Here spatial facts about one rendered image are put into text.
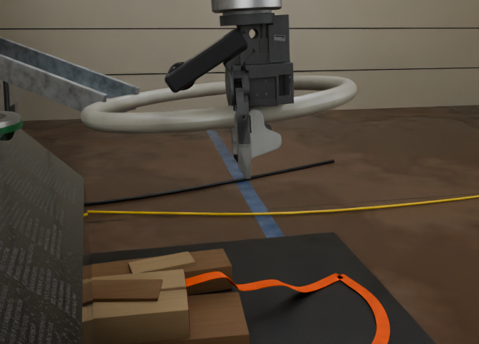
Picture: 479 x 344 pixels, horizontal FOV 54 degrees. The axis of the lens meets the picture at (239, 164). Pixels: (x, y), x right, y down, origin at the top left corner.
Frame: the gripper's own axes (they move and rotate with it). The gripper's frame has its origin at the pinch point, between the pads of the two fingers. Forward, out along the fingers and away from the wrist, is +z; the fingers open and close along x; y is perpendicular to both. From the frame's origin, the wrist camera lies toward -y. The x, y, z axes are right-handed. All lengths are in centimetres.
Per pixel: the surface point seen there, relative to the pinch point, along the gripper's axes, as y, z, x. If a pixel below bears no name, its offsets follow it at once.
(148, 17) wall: -32, -33, 491
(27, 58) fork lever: -41, -14, 52
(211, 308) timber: -3, 71, 74
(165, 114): -9.6, -7.7, 1.1
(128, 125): -14.9, -6.1, 3.4
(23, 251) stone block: -34.7, 14.3, 10.4
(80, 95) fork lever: -26.2, -7.4, 31.0
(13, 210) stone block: -38.6, 10.8, 20.5
